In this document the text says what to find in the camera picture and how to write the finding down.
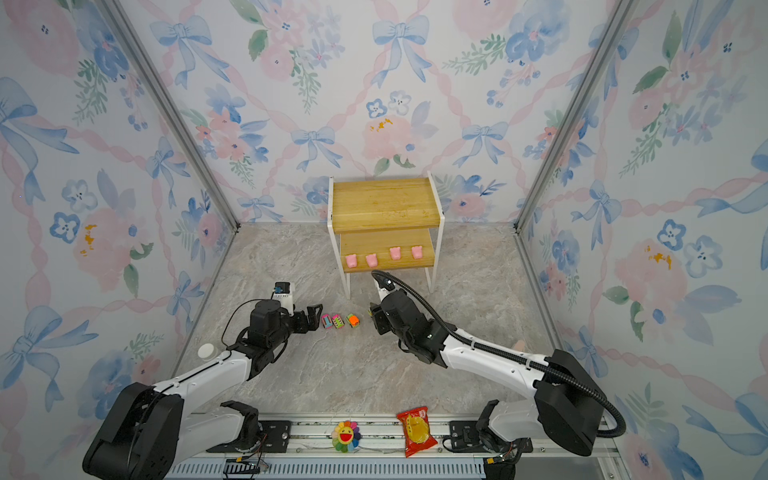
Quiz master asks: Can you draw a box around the pink green toy car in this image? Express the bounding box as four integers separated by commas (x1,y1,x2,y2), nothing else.
331,314,345,329

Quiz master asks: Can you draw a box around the green orange mixer toy truck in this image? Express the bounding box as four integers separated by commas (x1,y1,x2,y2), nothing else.
346,314,360,328

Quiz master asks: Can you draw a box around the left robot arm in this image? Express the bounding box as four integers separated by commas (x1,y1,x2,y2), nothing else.
82,297,323,479

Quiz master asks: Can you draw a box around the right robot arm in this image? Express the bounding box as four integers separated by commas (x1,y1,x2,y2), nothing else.
371,288,627,456

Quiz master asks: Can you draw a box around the white cap bottle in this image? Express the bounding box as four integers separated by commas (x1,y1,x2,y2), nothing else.
197,343,218,361

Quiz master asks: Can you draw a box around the red snack bag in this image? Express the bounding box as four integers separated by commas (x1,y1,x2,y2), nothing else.
396,406,438,458

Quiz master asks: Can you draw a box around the rainbow smiling flower toy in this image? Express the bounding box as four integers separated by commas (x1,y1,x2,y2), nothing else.
331,420,362,453

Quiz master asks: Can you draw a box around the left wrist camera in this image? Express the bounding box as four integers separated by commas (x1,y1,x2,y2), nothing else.
271,281,295,316

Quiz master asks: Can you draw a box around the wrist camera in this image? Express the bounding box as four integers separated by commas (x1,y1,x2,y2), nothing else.
271,281,295,316
373,275,398,301

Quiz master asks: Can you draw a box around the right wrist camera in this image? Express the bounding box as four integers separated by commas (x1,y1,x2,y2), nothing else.
373,275,398,301

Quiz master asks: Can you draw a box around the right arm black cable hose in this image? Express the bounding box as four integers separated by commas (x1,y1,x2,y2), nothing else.
370,269,627,439

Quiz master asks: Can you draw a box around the wooden two-tier shelf white frame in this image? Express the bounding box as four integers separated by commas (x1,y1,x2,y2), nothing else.
327,174,445,297

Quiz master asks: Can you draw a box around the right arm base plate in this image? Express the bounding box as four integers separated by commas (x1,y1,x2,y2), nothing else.
443,420,533,454

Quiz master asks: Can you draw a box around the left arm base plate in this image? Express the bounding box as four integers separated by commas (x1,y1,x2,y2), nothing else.
206,420,292,454

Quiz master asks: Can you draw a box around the aluminium front rail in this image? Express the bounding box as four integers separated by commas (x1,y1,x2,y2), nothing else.
162,415,630,479

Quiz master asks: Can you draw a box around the left aluminium corner post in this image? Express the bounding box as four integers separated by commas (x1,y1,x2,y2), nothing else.
95,0,240,232

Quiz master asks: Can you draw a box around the aluminium corner post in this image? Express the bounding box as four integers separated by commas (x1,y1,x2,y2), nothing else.
514,0,636,236
95,0,240,232

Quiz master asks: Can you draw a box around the right aluminium corner post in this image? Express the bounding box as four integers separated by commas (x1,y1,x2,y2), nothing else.
514,0,636,236

